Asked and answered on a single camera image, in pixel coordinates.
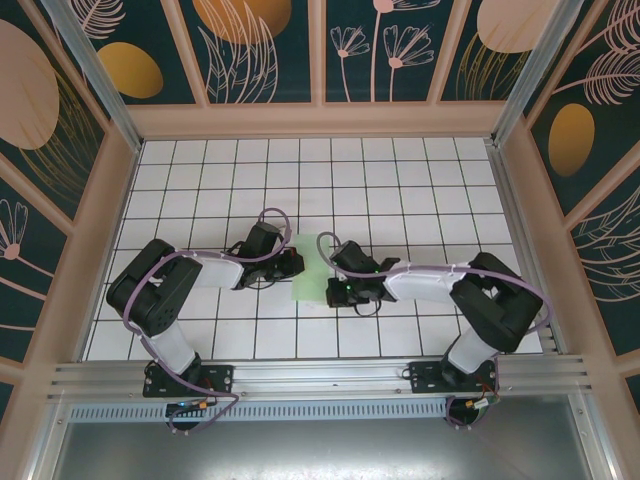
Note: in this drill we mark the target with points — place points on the aluminium side rail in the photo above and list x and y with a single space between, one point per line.
525 250

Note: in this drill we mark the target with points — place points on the long aluminium mounting rail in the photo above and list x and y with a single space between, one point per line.
320 375

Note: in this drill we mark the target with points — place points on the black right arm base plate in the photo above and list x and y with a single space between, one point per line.
425 380

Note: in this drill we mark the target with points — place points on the light green paper sheet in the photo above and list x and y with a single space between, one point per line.
310 285

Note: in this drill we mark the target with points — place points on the small circuit board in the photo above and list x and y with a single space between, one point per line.
482 404
190 406

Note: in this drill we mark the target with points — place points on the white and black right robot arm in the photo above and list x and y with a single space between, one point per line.
420 285

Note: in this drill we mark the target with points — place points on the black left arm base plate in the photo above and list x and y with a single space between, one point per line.
220 380

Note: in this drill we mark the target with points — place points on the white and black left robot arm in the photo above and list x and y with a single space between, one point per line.
220 272

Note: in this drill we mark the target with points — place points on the aluminium corner post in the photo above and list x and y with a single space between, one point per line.
538 75
95 75

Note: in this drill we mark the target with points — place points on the grey metal sheet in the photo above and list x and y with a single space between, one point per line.
320 450

